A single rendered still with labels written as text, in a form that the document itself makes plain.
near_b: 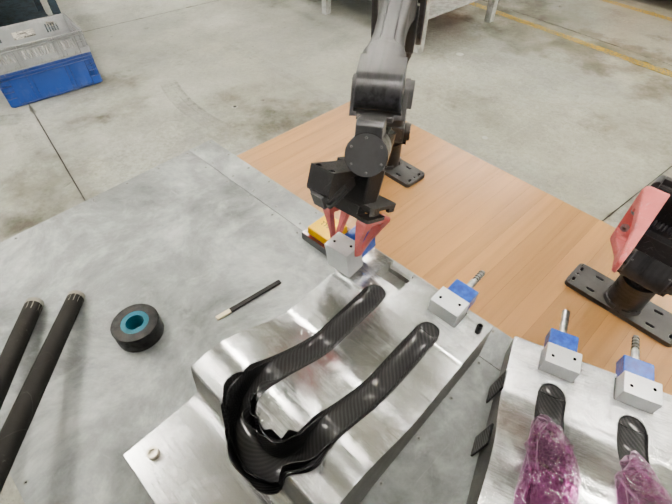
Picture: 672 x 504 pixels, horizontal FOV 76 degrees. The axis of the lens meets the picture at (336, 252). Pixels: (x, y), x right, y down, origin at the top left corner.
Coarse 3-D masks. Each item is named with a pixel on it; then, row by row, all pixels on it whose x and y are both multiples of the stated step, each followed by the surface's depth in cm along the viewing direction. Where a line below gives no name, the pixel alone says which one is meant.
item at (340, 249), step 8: (352, 232) 74; (368, 232) 74; (328, 240) 72; (336, 240) 71; (344, 240) 71; (352, 240) 71; (328, 248) 71; (336, 248) 70; (344, 248) 70; (352, 248) 70; (368, 248) 74; (328, 256) 73; (336, 256) 71; (344, 256) 69; (352, 256) 70; (360, 256) 72; (336, 264) 73; (344, 264) 71; (352, 264) 71; (360, 264) 73; (344, 272) 73; (352, 272) 73
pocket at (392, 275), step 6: (390, 264) 77; (384, 270) 77; (390, 270) 78; (396, 270) 77; (384, 276) 78; (390, 276) 78; (396, 276) 78; (402, 276) 77; (408, 276) 76; (390, 282) 77; (396, 282) 77; (402, 282) 77
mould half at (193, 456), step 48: (336, 288) 73; (384, 288) 73; (432, 288) 73; (240, 336) 62; (288, 336) 66; (384, 336) 67; (480, 336) 67; (288, 384) 58; (336, 384) 60; (432, 384) 62; (192, 432) 60; (384, 432) 56; (144, 480) 56; (192, 480) 56; (240, 480) 56; (288, 480) 50; (336, 480) 49
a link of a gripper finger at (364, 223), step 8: (344, 200) 66; (344, 208) 66; (352, 208) 65; (360, 208) 65; (352, 216) 66; (360, 216) 65; (368, 216) 66; (376, 216) 66; (384, 216) 67; (360, 224) 65; (368, 224) 64; (376, 224) 66; (384, 224) 69; (360, 232) 66; (376, 232) 69; (360, 240) 67; (368, 240) 70; (360, 248) 69
